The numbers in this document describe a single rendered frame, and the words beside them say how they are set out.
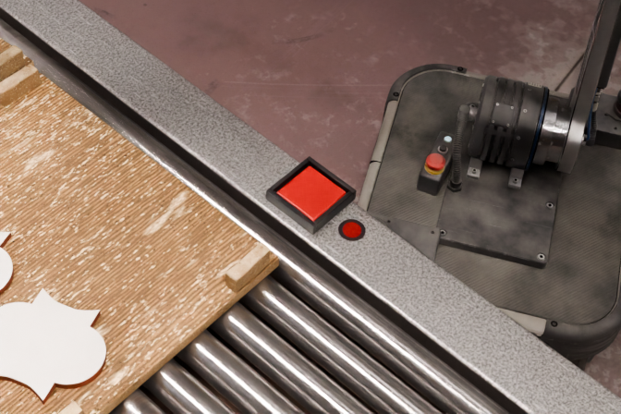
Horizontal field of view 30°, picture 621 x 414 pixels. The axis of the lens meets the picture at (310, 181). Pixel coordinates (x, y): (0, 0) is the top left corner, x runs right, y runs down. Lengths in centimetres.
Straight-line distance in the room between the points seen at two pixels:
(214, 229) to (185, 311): 11
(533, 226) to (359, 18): 92
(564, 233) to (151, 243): 114
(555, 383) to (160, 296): 43
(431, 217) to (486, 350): 98
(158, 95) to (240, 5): 150
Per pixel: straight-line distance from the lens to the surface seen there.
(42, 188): 137
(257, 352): 126
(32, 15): 161
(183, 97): 148
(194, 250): 130
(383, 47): 289
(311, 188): 137
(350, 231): 135
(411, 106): 242
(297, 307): 128
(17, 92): 146
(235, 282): 125
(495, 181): 230
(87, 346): 123
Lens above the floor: 199
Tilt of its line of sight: 51 degrees down
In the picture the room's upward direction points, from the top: 5 degrees clockwise
